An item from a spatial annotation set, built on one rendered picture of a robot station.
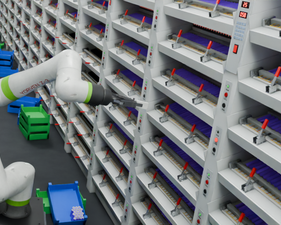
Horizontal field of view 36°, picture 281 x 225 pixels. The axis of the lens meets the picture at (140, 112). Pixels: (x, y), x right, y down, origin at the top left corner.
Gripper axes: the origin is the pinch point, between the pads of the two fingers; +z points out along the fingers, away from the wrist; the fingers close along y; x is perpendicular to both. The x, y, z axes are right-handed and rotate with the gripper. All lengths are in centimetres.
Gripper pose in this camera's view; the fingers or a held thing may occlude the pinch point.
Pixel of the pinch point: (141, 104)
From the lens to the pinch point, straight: 193.0
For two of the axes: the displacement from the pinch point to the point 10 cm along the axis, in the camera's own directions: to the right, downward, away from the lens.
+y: 4.1, 3.2, -8.6
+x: 3.0, -9.3, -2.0
